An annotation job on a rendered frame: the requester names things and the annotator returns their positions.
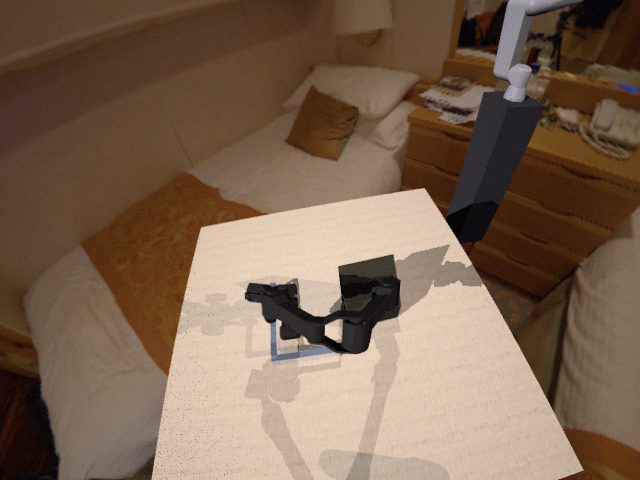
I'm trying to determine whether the low clear glass wall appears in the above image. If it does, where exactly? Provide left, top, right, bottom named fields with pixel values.
left=272, top=319, right=341, bottom=366

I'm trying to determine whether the dark blue top edge of clear wall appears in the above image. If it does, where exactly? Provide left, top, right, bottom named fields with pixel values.
left=270, top=322, right=334, bottom=362

